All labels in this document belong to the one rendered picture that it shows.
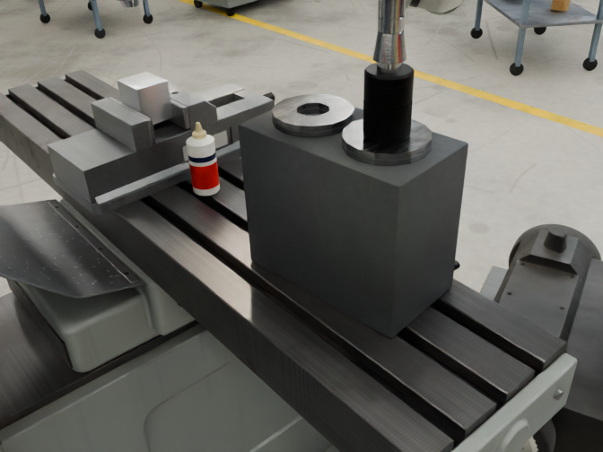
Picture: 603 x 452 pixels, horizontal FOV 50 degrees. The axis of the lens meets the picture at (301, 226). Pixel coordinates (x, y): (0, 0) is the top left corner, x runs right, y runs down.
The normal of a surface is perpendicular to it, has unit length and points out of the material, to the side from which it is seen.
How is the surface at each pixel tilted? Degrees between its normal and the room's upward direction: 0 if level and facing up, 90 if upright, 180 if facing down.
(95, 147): 0
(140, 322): 90
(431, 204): 90
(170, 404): 90
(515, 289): 0
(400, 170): 0
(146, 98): 90
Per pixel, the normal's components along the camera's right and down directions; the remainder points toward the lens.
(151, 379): 0.65, 0.40
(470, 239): -0.04, -0.84
